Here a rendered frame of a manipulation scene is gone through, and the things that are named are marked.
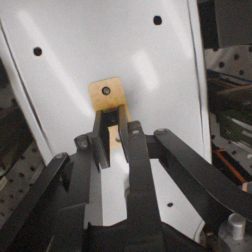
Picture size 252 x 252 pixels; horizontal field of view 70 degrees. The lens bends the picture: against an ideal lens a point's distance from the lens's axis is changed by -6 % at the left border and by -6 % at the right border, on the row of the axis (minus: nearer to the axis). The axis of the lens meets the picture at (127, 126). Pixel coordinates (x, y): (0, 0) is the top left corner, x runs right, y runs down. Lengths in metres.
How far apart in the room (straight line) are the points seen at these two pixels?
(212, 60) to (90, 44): 0.42
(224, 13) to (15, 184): 0.72
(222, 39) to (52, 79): 0.21
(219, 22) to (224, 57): 0.34
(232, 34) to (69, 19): 0.19
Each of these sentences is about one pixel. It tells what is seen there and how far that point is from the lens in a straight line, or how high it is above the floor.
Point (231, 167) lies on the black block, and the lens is 0.40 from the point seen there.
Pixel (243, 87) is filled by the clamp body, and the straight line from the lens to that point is 0.36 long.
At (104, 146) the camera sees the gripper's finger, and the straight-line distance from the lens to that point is 0.16.
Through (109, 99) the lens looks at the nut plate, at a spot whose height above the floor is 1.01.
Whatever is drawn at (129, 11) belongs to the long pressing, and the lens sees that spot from 0.22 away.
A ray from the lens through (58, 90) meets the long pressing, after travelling 0.23.
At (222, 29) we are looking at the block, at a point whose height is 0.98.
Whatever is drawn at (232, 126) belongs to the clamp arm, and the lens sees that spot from 0.27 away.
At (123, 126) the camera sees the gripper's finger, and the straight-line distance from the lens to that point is 0.15.
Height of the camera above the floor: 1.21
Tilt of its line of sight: 67 degrees down
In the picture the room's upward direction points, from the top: 169 degrees clockwise
